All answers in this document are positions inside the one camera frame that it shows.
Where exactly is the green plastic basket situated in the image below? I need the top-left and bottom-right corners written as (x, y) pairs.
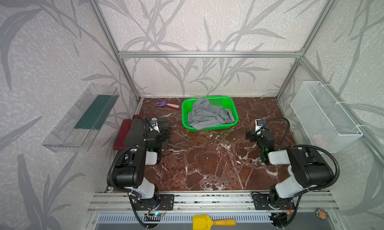
top-left (182, 96), bottom-right (239, 132)

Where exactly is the grey long sleeve shirt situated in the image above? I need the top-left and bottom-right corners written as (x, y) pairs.
top-left (187, 98), bottom-right (235, 131)

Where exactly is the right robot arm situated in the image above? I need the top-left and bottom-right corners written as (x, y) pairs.
top-left (246, 129), bottom-right (340, 210)

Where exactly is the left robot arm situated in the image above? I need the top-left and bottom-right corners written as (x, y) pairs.
top-left (107, 116), bottom-right (170, 209)

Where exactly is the dark striped folded shirt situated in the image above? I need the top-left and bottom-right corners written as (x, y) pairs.
top-left (124, 115), bottom-right (170, 152)

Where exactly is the purple pink toy rake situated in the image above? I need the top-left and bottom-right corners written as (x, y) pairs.
top-left (154, 99), bottom-right (180, 109)

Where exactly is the maroon folded shirt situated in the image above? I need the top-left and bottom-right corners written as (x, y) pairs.
top-left (113, 119), bottom-right (133, 151)

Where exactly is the round green red badge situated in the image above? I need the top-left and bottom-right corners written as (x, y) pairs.
top-left (316, 208), bottom-right (328, 220)

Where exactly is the yellow toy shovel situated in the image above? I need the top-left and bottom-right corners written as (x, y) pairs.
top-left (193, 215), bottom-right (237, 230)

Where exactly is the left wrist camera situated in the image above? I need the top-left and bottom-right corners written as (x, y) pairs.
top-left (150, 118), bottom-right (160, 132)

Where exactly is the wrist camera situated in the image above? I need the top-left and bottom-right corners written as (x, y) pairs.
top-left (150, 118), bottom-right (160, 132)
top-left (255, 119), bottom-right (264, 132)

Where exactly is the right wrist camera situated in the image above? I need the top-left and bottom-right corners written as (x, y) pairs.
top-left (255, 119), bottom-right (264, 132)

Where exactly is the white wire wall basket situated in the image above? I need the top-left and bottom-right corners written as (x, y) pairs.
top-left (291, 81), bottom-right (363, 153)

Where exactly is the clear plastic wall bin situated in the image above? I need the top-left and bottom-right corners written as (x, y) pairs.
top-left (42, 84), bottom-right (120, 153)

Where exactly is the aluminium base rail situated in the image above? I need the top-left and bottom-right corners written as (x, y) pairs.
top-left (87, 191), bottom-right (341, 214)

